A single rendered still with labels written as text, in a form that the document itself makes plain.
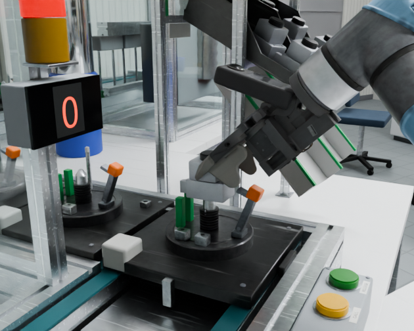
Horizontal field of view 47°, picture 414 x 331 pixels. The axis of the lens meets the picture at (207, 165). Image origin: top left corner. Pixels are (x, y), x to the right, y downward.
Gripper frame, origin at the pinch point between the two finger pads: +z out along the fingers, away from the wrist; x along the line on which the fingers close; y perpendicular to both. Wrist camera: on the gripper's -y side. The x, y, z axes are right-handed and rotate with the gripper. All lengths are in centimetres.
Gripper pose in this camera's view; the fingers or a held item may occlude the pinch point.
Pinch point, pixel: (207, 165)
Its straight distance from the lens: 72.6
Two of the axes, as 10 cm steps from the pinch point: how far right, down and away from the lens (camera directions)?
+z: -6.4, 5.7, 5.2
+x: 4.5, -2.6, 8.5
